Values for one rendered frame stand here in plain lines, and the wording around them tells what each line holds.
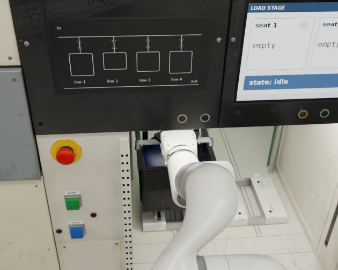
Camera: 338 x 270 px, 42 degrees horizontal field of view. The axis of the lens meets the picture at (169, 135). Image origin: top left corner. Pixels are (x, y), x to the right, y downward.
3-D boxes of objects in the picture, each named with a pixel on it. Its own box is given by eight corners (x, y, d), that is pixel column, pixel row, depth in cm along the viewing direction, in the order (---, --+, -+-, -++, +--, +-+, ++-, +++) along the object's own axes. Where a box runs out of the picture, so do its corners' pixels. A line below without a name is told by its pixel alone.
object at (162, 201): (137, 222, 139) (135, 140, 121) (134, 180, 156) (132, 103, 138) (213, 217, 141) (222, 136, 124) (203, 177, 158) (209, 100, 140)
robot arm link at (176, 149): (164, 176, 119) (163, 169, 121) (197, 174, 120) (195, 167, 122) (165, 151, 114) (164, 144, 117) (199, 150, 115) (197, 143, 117)
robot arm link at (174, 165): (202, 150, 115) (167, 151, 114) (211, 182, 104) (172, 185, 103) (200, 174, 120) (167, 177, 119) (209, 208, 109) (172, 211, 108)
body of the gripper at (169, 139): (162, 170, 120) (159, 146, 130) (199, 168, 121) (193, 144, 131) (163, 148, 116) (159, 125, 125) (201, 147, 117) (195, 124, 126)
